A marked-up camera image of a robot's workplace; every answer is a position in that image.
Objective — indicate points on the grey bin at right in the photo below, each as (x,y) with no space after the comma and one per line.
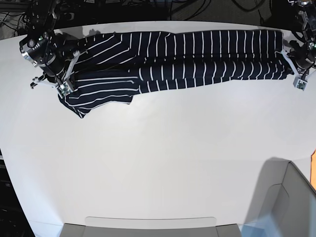
(283,203)

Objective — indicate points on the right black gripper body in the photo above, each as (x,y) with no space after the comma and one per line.
(54,54)

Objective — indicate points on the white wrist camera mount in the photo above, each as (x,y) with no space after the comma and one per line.
(299,82)
(57,74)

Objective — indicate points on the grey tray at bottom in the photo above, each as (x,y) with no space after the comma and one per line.
(172,227)

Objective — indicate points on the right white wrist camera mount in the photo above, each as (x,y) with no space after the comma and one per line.
(57,74)

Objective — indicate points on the yellow orange cloth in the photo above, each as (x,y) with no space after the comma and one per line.
(313,170)

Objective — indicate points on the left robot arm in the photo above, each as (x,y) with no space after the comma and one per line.
(306,15)

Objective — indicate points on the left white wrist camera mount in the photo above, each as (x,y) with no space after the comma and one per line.
(299,82)

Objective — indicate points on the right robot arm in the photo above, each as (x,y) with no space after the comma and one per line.
(43,16)

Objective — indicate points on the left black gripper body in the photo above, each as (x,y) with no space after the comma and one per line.
(302,56)

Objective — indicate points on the navy white striped T-shirt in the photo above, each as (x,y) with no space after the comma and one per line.
(114,67)

